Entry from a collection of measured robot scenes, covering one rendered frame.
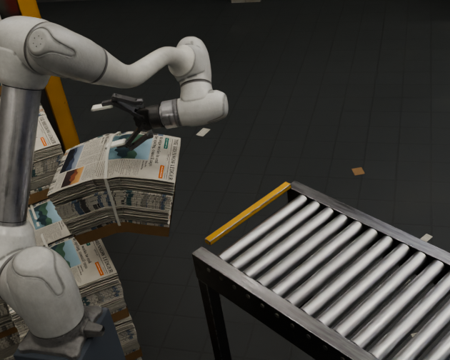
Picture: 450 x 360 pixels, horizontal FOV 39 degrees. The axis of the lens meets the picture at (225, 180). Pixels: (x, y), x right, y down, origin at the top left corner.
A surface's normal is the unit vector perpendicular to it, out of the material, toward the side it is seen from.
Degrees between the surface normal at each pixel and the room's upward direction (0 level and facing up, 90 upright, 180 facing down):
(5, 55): 68
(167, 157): 17
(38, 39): 49
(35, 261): 6
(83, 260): 1
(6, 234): 42
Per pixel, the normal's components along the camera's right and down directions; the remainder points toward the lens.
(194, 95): -0.17, -0.31
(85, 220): -0.02, 0.58
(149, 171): 0.11, -0.82
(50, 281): 0.63, 0.04
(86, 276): -0.14, -0.80
